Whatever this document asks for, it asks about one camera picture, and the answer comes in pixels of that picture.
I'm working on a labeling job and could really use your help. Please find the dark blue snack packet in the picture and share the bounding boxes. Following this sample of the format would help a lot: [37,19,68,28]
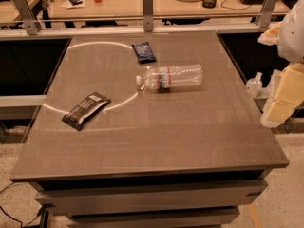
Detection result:
[132,42,156,64]

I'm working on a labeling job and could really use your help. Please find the clear plastic water bottle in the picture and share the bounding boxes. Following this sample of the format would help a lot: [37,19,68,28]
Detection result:
[136,64,203,91]

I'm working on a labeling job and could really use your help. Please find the light wooden background desk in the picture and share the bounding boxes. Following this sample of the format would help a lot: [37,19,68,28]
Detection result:
[47,0,292,20]

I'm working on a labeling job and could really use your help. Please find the black floor cable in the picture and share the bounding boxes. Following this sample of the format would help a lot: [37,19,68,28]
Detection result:
[0,182,46,228]

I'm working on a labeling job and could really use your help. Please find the middle metal railing bracket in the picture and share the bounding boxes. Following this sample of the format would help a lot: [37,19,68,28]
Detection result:
[142,0,154,32]

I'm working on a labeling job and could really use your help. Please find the black mesh pen cup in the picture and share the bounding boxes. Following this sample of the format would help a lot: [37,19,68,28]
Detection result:
[202,0,217,9]

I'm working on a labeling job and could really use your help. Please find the black snack bar wrapper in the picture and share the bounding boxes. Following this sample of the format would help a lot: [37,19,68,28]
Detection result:
[62,92,111,131]

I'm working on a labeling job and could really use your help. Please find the small clear sanitizer bottle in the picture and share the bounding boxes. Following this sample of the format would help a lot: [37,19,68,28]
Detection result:
[246,72,262,98]

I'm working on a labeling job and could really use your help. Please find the left metal railing bracket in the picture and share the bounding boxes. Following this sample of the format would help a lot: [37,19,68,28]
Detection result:
[12,0,41,35]

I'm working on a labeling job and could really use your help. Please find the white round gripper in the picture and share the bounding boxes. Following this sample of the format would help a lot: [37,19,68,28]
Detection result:
[258,0,304,128]

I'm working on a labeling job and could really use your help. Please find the grey work table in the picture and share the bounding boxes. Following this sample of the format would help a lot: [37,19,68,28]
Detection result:
[11,32,288,228]

